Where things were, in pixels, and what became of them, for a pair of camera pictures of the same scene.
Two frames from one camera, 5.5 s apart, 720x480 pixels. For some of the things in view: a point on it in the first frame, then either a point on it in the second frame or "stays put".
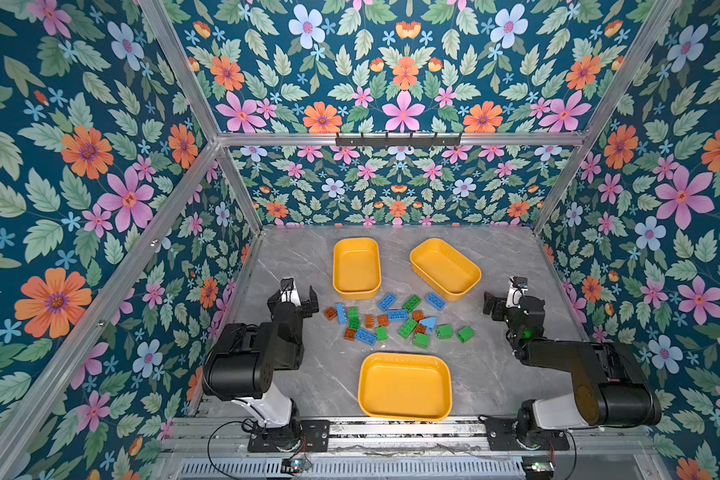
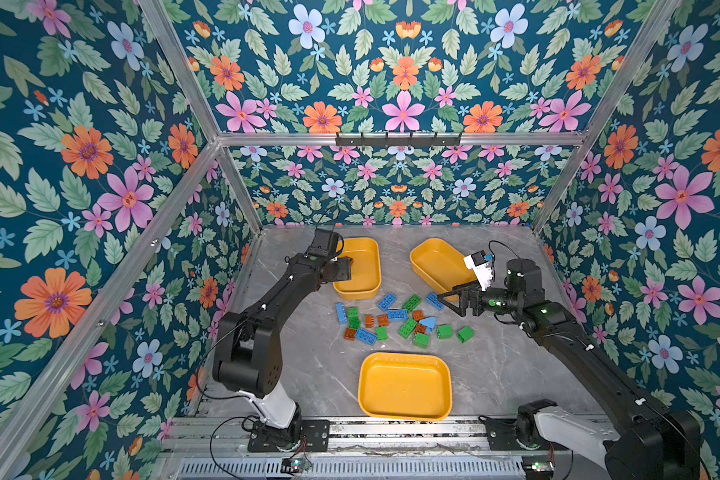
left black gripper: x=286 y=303 -> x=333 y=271
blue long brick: x=398 y=314 stays put
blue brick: x=435 y=301 stays put
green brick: x=354 y=322 stays put
